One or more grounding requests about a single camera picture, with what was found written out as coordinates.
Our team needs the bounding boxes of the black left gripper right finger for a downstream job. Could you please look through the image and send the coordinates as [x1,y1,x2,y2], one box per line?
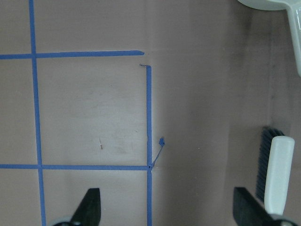
[232,187,280,226]

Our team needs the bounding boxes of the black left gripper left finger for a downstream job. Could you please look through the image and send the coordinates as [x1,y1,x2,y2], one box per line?
[70,188,101,226]

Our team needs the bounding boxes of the white hand brush dark bristles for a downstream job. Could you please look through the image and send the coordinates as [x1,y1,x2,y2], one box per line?
[255,127,295,215]

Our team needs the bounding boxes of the pale green plastic dustpan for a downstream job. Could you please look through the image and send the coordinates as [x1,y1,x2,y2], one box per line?
[239,0,301,76]

